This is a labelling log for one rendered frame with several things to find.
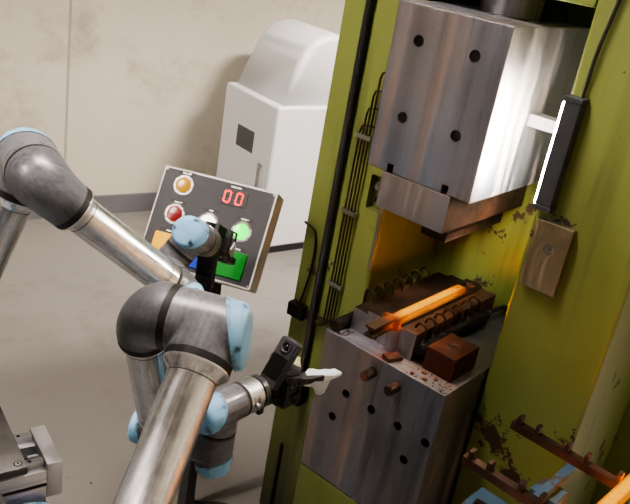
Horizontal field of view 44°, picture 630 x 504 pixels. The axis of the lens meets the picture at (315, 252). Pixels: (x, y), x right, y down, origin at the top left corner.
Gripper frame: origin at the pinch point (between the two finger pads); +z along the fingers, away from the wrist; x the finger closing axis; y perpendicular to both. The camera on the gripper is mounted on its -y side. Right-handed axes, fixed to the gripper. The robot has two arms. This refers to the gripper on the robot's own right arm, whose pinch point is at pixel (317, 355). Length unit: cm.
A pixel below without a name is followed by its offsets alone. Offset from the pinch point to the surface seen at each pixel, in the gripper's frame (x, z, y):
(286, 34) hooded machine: -217, 216, -26
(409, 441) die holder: 16.0, 23.9, 25.6
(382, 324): 1.1, 23.3, -1.3
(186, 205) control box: -62, 13, -12
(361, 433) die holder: 1.9, 23.9, 31.9
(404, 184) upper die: -5.3, 29.8, -35.2
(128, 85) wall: -285, 161, 19
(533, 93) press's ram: 13, 48, -61
